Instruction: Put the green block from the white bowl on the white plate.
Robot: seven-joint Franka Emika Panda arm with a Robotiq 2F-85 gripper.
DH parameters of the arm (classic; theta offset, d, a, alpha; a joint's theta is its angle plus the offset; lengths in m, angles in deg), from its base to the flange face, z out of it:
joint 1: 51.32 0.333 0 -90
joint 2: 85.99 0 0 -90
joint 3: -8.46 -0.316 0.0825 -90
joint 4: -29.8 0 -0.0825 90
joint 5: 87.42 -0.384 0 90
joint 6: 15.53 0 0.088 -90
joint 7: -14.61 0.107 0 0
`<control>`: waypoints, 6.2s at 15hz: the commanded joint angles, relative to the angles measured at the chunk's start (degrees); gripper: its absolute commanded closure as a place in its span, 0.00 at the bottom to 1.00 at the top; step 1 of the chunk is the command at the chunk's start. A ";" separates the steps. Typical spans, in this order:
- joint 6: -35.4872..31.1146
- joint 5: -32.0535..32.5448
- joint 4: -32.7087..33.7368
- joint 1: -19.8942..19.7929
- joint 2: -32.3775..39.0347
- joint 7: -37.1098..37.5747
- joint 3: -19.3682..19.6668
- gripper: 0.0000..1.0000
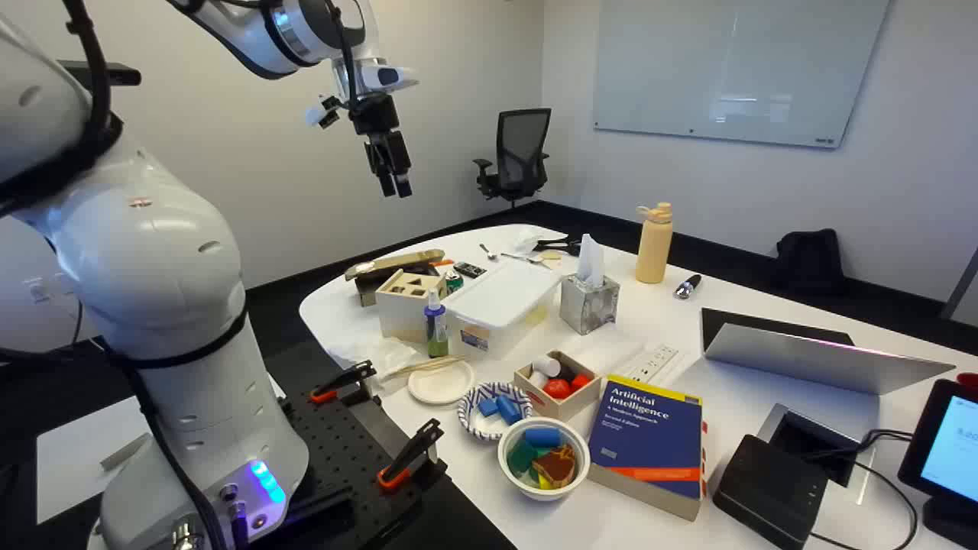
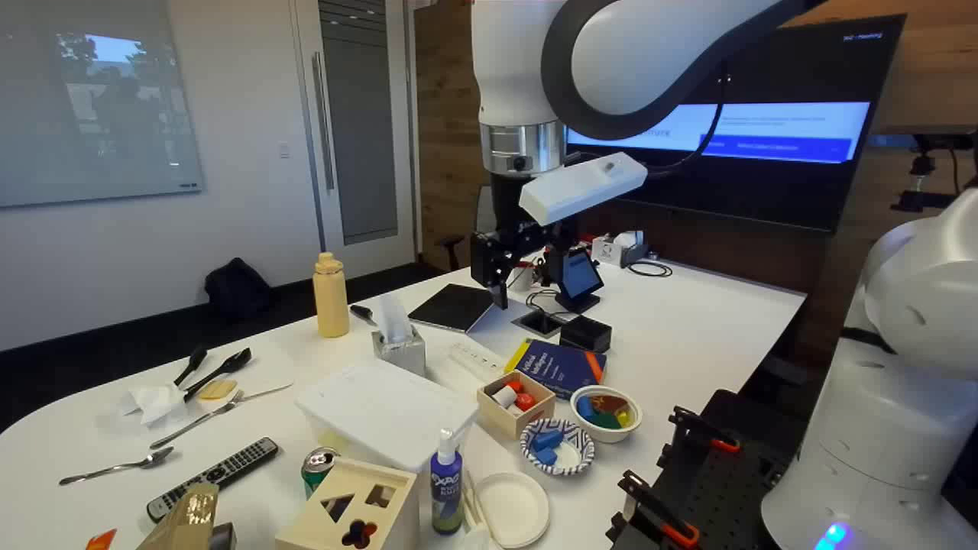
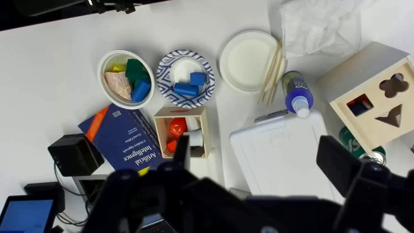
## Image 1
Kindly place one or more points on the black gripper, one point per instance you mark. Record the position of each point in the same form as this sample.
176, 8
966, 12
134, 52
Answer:
376, 118

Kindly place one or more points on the green block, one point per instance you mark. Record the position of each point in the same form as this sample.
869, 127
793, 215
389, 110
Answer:
521, 458

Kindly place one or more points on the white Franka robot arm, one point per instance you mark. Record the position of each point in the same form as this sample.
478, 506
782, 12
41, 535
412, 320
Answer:
154, 265

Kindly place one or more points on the white plate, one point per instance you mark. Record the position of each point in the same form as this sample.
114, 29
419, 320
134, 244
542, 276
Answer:
441, 384

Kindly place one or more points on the white block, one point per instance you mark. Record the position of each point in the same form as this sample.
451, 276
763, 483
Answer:
548, 364

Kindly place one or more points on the blue rectangular block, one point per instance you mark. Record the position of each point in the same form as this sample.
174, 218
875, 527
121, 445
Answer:
501, 406

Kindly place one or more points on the blue striped paper plate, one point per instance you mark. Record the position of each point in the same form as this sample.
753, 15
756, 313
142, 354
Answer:
471, 419

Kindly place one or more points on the blue rounded block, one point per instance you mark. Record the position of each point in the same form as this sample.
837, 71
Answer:
545, 439

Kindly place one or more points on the white bowl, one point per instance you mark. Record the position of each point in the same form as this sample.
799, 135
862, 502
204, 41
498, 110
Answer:
509, 486

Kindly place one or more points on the orange block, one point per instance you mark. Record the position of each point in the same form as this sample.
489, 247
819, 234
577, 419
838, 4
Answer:
558, 468

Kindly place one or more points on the yellow block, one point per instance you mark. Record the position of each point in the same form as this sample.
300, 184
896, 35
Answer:
536, 481

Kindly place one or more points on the brown wooden lid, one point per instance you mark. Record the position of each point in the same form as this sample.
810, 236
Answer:
392, 265

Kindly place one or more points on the black office chair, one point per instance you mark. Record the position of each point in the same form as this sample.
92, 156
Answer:
521, 155

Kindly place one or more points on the wooden shape sorter box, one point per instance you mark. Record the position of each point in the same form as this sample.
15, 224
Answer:
401, 301

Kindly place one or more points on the small green bottle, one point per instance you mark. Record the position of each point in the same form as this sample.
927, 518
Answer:
436, 333

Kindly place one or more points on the white storage box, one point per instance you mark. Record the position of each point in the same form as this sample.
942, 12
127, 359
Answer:
506, 301

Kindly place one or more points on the gray tissue box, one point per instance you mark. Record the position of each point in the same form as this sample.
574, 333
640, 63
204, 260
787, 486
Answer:
589, 301

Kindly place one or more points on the small wooden box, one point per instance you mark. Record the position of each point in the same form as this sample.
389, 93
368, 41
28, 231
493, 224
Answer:
529, 393

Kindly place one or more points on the beige water bottle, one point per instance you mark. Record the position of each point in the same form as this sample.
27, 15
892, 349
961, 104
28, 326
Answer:
656, 250

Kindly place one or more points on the red ball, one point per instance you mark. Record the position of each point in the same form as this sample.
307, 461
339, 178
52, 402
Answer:
558, 390

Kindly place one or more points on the black marker pen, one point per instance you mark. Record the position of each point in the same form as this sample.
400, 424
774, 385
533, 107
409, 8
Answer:
687, 285

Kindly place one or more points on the white remote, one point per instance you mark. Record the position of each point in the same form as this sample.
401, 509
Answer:
656, 364

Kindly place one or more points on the blue book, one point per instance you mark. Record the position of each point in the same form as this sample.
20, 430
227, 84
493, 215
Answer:
646, 445

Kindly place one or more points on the black bag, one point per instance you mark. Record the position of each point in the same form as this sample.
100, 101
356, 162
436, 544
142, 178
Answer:
810, 265

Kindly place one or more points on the white paper sheet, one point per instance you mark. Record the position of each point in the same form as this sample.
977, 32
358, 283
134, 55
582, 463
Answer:
77, 463

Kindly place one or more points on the silver laptop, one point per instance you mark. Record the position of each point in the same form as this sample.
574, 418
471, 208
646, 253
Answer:
813, 356

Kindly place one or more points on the black box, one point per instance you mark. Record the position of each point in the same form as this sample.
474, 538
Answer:
764, 494

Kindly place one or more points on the open gray box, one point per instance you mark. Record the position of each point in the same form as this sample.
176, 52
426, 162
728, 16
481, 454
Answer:
813, 439

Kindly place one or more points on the black tablet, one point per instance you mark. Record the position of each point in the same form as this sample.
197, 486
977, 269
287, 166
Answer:
942, 447

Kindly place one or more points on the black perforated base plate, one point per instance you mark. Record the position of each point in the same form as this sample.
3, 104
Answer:
347, 461

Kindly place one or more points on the wall whiteboard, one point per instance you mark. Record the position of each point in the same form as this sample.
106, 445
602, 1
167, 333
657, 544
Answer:
735, 63

